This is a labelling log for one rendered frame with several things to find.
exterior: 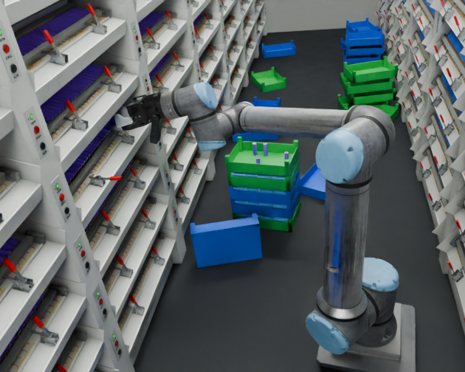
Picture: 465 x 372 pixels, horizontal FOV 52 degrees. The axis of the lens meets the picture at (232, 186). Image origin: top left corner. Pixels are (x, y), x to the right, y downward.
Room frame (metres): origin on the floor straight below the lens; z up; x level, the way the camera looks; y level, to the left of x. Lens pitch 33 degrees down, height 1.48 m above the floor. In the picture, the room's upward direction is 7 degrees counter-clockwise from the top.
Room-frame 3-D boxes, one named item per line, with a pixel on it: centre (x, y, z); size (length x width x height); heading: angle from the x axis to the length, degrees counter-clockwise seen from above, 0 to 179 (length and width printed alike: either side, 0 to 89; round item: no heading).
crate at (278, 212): (1.94, -0.16, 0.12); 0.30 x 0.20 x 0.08; 67
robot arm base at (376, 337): (1.10, -0.41, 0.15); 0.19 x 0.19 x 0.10
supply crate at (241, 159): (1.94, -0.16, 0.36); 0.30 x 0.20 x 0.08; 67
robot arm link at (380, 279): (1.09, -0.41, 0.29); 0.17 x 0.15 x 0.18; 129
